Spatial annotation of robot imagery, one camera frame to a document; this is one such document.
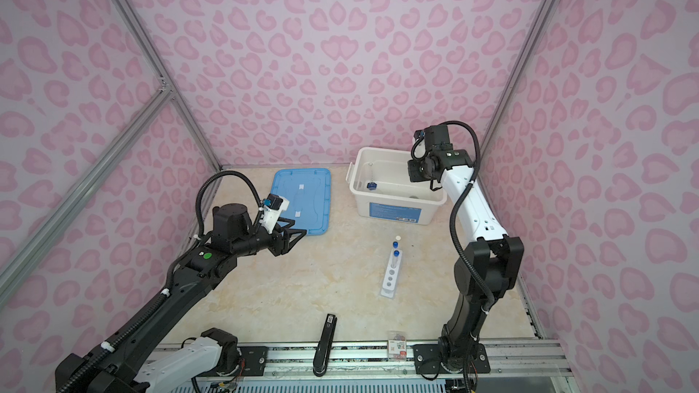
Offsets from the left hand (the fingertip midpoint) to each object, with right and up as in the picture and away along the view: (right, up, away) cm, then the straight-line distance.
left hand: (299, 223), depth 74 cm
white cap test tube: (+28, -5, +6) cm, 29 cm away
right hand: (+35, +16, +11) cm, 40 cm away
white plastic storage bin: (+25, +12, +39) cm, 48 cm away
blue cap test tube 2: (+27, -7, +4) cm, 28 cm away
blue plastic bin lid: (-4, +8, +36) cm, 37 cm away
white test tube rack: (+26, -18, +10) cm, 33 cm away
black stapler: (+7, -33, -1) cm, 34 cm away
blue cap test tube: (+27, -13, +10) cm, 32 cm away
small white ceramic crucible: (+37, +6, +29) cm, 47 cm away
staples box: (+26, -33, -1) cm, 43 cm away
